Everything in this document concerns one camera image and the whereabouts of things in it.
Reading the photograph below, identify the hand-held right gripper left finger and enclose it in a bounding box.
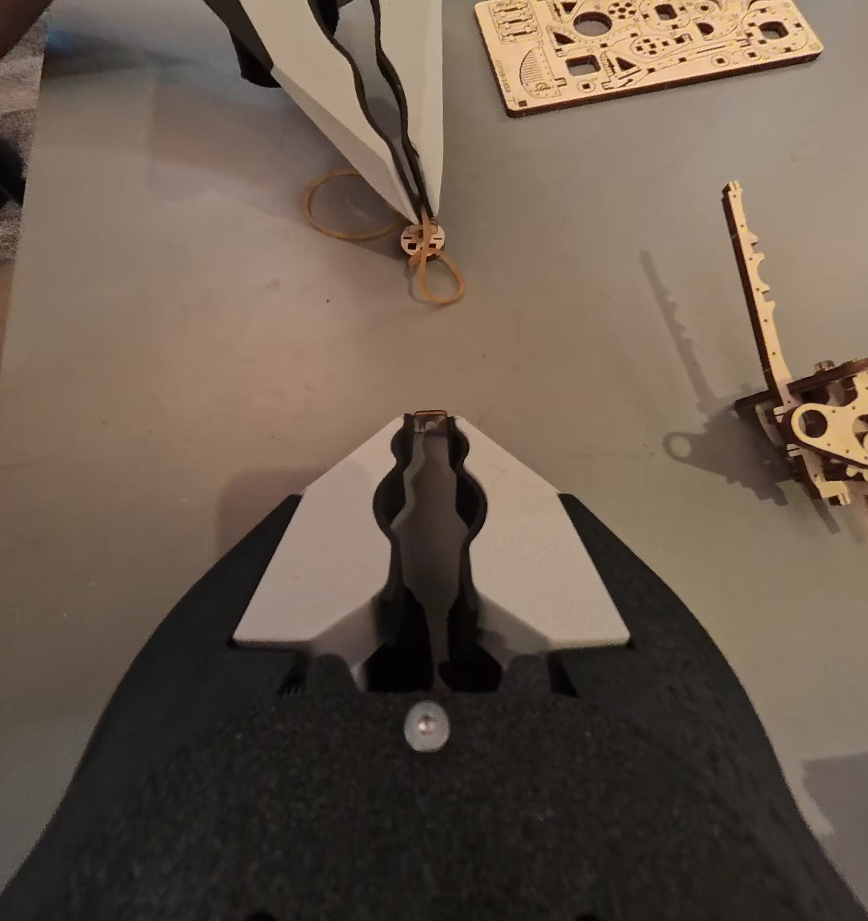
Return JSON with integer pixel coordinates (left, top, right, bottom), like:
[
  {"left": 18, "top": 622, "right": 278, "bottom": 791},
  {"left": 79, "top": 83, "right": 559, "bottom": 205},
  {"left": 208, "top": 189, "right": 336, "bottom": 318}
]
[{"left": 233, "top": 413, "right": 435, "bottom": 692}]

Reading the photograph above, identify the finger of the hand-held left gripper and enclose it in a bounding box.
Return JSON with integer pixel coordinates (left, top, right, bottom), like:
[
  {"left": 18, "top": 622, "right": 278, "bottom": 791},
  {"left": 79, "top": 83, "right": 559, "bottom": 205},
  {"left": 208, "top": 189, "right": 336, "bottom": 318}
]
[
  {"left": 237, "top": 0, "right": 425, "bottom": 222},
  {"left": 375, "top": 0, "right": 447, "bottom": 218}
]

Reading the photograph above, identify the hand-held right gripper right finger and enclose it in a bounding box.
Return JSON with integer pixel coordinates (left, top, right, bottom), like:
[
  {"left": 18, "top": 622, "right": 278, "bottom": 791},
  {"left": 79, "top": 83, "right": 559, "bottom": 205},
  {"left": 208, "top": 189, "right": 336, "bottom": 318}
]
[{"left": 440, "top": 413, "right": 631, "bottom": 692}]

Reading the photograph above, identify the small round wooden disc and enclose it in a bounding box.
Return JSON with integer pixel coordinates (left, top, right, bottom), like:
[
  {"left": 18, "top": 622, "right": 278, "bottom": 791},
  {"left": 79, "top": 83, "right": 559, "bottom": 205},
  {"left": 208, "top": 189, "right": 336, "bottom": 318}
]
[{"left": 398, "top": 219, "right": 451, "bottom": 261}]

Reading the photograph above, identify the tan rubber band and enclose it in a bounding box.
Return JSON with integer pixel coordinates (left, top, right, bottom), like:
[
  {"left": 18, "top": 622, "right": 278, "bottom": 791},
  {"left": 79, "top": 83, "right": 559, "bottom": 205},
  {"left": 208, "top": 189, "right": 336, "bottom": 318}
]
[
  {"left": 405, "top": 212, "right": 469, "bottom": 305},
  {"left": 306, "top": 169, "right": 406, "bottom": 242}
]

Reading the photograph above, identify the person's left forearm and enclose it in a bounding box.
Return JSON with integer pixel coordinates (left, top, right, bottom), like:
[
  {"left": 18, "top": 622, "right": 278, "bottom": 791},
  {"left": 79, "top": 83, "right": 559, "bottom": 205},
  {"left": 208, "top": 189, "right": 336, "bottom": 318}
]
[{"left": 0, "top": 0, "right": 55, "bottom": 76}]

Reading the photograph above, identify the laser-cut wooden parts sheet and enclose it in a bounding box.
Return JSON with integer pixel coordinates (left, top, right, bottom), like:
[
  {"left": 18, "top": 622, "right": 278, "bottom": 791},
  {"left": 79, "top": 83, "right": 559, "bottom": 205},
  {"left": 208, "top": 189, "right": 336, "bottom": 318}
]
[{"left": 473, "top": 0, "right": 823, "bottom": 119}]

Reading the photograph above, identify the wooden model assembly with lever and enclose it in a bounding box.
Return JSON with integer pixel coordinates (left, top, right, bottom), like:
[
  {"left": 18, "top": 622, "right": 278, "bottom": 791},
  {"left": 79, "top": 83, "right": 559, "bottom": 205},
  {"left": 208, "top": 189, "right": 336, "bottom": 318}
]
[{"left": 722, "top": 180, "right": 868, "bottom": 539}]

